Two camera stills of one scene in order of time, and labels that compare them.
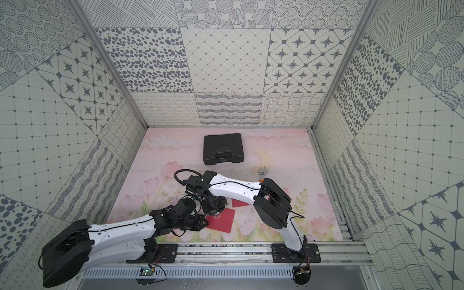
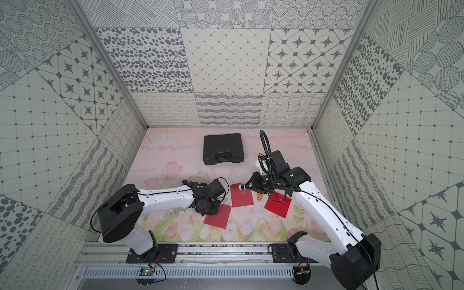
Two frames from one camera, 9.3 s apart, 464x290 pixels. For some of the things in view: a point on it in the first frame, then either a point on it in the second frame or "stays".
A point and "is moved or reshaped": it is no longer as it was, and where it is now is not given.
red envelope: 222,221 is moved or reshaped
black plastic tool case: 223,148 stays
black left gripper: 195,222 -> 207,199
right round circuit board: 302,274 stays
